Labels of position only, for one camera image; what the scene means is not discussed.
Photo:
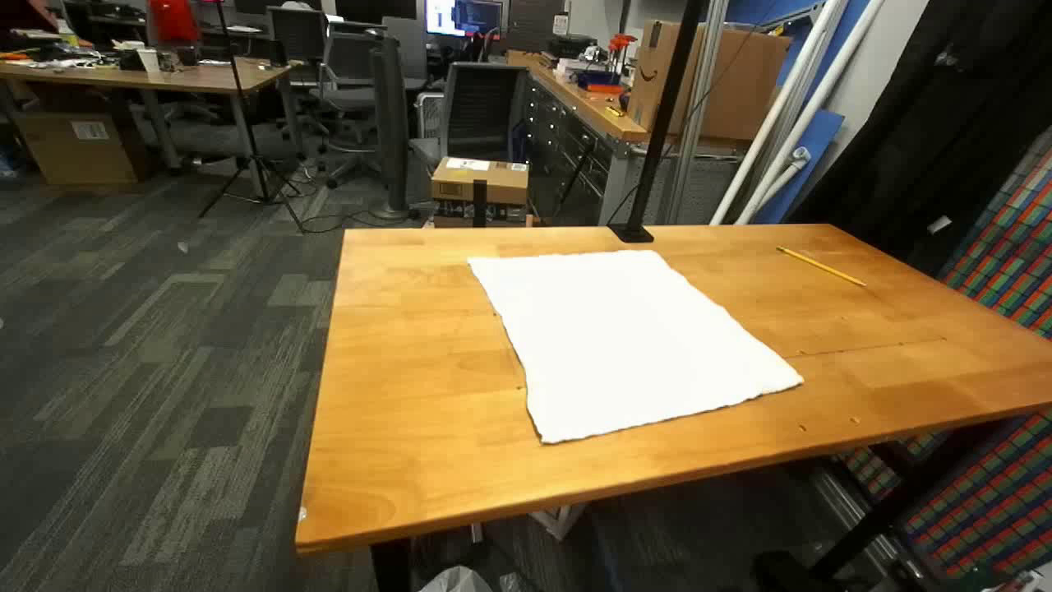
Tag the flat tan cardboard box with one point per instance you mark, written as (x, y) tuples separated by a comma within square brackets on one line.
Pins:
[(508, 183)]

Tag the dark office chair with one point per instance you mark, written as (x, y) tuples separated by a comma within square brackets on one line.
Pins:
[(299, 32)]

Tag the blue board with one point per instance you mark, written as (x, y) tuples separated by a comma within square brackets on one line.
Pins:
[(819, 136)]

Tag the lit computer monitor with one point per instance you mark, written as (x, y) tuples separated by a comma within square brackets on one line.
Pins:
[(444, 17)]

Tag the black vertical pole with base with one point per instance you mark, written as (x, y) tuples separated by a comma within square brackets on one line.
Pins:
[(662, 132)]

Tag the grey framed office chair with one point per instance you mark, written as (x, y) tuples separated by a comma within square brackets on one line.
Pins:
[(480, 110)]

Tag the grey drawer cabinet wooden top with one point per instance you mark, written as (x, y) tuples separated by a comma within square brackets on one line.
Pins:
[(559, 141)]

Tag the grey partition panel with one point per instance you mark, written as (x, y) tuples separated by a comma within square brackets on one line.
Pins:
[(389, 120)]

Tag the bright red object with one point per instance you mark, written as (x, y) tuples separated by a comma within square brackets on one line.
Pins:
[(171, 21)]

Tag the colourful patterned mat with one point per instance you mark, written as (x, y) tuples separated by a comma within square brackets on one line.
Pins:
[(1007, 263)]

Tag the black curtain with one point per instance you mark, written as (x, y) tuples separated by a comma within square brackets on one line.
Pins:
[(941, 110)]

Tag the large brown cardboard box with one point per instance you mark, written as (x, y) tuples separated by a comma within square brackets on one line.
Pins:
[(739, 87)]

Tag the black tripod stand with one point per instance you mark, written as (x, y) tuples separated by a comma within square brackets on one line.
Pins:
[(244, 110)]

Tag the long white tube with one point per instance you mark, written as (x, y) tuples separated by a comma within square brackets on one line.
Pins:
[(777, 110), (824, 92)]

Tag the long wooden office desk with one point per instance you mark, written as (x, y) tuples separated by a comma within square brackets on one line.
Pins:
[(198, 80)]

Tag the yellow pencil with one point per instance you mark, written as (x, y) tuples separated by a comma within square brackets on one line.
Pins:
[(824, 267)]

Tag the cardboard box under desk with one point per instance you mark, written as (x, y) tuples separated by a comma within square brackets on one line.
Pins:
[(75, 152)]

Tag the white cloth towel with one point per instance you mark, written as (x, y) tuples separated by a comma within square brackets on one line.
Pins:
[(627, 341)]

